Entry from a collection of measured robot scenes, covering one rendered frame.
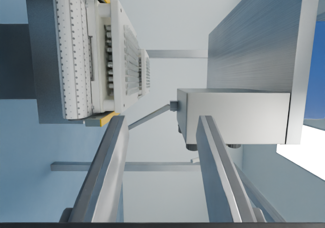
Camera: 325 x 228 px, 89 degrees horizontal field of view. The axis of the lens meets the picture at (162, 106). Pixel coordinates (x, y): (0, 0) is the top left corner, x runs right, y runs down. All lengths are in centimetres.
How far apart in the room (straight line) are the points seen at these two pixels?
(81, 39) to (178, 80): 348
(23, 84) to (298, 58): 65
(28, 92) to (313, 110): 70
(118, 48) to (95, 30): 6
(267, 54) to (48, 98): 51
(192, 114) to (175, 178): 410
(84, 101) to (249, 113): 34
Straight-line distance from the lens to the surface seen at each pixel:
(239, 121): 36
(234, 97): 35
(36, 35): 45
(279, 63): 43
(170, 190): 457
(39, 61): 44
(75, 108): 38
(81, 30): 40
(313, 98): 47
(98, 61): 41
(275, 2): 49
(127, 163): 158
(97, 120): 37
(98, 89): 41
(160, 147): 406
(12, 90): 62
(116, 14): 42
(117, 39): 40
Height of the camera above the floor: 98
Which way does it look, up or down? level
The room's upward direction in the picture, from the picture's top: 90 degrees clockwise
